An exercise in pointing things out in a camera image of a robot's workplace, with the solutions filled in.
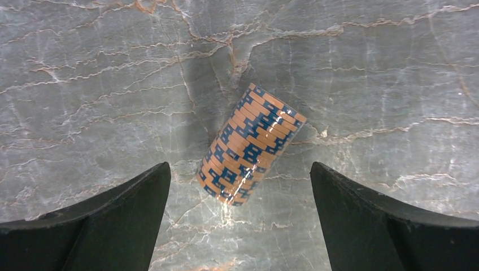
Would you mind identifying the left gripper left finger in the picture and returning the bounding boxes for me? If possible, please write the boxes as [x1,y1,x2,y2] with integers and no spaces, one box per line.
[1,162,171,270]

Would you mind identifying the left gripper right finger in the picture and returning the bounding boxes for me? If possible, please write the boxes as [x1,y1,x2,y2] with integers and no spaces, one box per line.
[310,162,478,270]

